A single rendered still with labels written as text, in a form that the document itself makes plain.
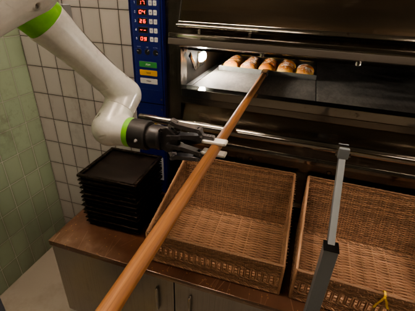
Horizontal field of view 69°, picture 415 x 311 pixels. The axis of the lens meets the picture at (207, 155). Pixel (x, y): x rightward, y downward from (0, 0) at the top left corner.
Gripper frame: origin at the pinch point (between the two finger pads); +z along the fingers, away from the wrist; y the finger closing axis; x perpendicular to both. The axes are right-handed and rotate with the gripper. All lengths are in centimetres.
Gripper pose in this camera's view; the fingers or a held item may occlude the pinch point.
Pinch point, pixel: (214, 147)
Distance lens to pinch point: 87.1
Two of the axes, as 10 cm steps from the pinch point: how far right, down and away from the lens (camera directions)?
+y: -0.4, 8.8, 4.8
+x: -3.1, 4.5, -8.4
